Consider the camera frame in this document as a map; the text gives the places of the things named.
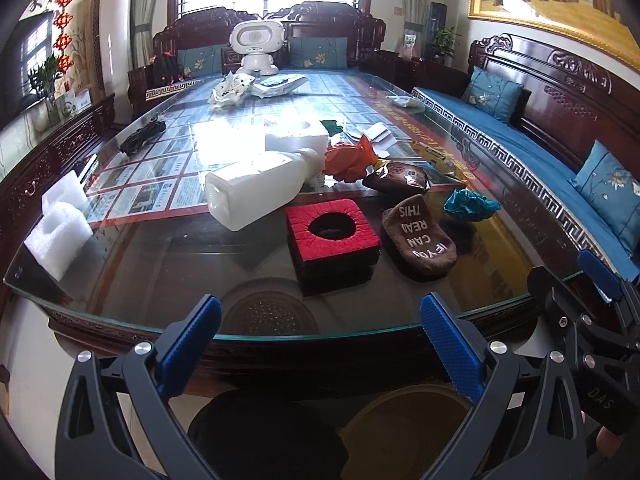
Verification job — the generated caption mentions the green plant in vase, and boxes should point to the green plant in vase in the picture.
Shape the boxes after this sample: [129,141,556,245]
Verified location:
[28,54,63,126]

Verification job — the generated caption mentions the white toy robot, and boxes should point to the white toy robot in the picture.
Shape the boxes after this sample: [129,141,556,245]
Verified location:
[229,20,285,76]

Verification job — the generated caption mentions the white plastic milk bottle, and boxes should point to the white plastic milk bottle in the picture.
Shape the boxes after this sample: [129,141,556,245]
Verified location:
[205,148,322,232]

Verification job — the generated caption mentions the teal pillow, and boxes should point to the teal pillow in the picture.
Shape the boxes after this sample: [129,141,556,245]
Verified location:
[177,44,229,78]
[288,37,348,70]

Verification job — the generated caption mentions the blue embroidered pillow far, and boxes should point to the blue embroidered pillow far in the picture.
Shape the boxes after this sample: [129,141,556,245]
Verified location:
[462,66,523,124]

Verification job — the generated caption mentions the orange plastic bag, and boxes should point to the orange plastic bag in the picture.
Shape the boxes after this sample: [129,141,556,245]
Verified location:
[324,136,378,183]

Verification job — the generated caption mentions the gold framed landscape painting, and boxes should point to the gold framed landscape painting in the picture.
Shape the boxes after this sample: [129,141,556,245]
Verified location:
[469,0,639,70]

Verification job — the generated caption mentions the teal pillow rear right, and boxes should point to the teal pillow rear right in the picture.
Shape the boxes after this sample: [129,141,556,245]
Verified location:
[288,37,348,70]

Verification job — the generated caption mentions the blue embroidered pillow near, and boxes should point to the blue embroidered pillow near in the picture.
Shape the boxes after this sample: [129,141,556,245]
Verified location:
[570,141,639,255]

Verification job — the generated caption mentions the black water dispenser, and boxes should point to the black water dispenser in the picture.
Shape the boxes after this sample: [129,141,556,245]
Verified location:
[424,1,447,60]

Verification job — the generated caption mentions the black television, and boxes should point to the black television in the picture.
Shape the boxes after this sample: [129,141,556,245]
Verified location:
[1,12,53,128]

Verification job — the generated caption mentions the brown printed sock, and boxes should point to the brown printed sock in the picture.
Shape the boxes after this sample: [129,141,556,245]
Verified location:
[382,194,457,278]

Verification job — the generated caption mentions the white standing air conditioner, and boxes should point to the white standing air conditioner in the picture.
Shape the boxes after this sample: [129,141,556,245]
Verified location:
[99,0,132,125]

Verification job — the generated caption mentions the white tissue wad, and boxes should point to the white tissue wad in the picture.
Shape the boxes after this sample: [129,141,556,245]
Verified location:
[388,96,424,110]

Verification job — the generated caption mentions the green crumpled wrapper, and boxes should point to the green crumpled wrapper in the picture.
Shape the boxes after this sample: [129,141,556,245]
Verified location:
[321,119,344,136]

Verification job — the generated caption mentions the black cable bundle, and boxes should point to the black cable bundle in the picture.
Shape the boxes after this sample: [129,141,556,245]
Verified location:
[118,118,167,157]

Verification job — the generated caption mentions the person right hand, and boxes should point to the person right hand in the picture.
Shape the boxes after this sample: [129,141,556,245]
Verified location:
[582,412,625,479]

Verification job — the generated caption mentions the teal wrapper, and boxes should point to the teal wrapper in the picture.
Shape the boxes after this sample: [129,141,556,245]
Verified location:
[442,188,501,222]

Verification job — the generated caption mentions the long wooden sofa blue cushion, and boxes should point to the long wooden sofa blue cushion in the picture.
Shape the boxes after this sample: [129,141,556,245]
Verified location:
[412,34,639,281]

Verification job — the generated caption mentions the blue embroidered pillow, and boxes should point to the blue embroidered pillow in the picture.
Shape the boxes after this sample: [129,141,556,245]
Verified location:
[570,141,639,255]
[462,66,523,124]

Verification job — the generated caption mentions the potted green plant corner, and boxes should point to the potted green plant corner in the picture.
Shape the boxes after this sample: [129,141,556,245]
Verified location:
[430,26,459,64]

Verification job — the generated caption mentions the red chinese knot decoration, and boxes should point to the red chinese knot decoration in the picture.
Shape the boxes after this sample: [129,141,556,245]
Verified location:
[53,0,74,75]

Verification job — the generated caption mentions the wooden tv cabinet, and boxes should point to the wooden tv cabinet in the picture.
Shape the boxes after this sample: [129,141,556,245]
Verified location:
[1,94,115,272]

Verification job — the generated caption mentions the crumpled white patterned bag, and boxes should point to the crumpled white patterned bag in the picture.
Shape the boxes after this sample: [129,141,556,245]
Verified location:
[208,73,255,110]

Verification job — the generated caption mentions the white paper pieces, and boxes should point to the white paper pieces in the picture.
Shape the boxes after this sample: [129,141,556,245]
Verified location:
[345,122,397,158]

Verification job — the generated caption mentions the teal pillow rear left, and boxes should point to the teal pillow rear left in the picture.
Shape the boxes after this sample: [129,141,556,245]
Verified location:
[177,44,229,78]

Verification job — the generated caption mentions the carved wooden sofa rear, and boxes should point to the carved wooden sofa rear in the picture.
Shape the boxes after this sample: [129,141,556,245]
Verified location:
[128,1,386,116]

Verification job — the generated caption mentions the white blue package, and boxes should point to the white blue package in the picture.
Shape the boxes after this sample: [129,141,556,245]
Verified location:
[250,74,308,99]

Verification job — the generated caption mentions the yellow trash bin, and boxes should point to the yellow trash bin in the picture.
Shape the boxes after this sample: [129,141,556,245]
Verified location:
[340,384,471,480]

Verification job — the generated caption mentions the red black tissue box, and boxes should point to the red black tissue box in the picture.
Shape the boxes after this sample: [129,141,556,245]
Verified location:
[285,198,381,296]

